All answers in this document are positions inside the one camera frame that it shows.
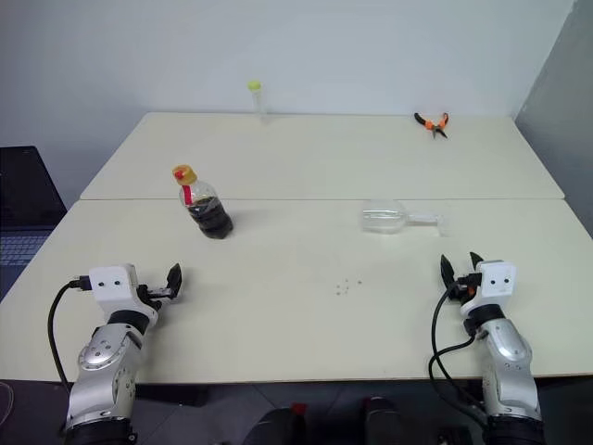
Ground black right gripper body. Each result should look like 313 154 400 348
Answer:
447 273 484 306

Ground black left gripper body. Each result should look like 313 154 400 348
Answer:
136 283 172 311

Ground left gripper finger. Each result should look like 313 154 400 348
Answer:
165 262 183 300

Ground dark liquid bottle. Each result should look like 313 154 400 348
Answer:
170 163 235 241

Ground clear plastic wine glass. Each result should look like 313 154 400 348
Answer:
360 198 453 238

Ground orange black pliers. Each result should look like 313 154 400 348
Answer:
413 110 451 142

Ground dark rounded shape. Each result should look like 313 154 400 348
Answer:
242 405 310 445
362 395 405 445

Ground dark laptop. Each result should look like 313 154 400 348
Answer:
0 146 70 302

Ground clear tube yellow-green cap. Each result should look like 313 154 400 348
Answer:
246 80 272 123

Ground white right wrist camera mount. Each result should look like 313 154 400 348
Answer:
461 259 517 321

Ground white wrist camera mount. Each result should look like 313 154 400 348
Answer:
461 259 517 321
87 264 159 325

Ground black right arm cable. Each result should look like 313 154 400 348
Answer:
427 277 493 428

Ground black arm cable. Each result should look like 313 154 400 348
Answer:
427 277 493 428
46 275 92 386

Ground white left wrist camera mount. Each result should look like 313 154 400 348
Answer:
87 264 159 325

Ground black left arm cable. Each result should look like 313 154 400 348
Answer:
46 275 92 386

